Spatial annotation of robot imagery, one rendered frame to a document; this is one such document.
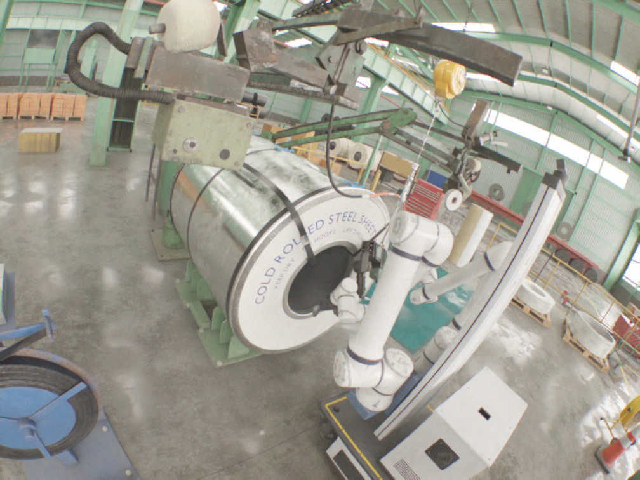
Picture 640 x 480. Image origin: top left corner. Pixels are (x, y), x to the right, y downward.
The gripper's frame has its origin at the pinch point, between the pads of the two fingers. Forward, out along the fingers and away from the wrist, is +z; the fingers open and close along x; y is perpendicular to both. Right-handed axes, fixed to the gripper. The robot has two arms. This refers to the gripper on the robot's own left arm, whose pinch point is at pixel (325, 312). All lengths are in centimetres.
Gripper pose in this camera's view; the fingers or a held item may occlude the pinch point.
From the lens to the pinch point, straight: 167.8
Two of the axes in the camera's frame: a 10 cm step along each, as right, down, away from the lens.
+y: -2.6, -7.9, 5.5
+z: -3.5, 6.1, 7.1
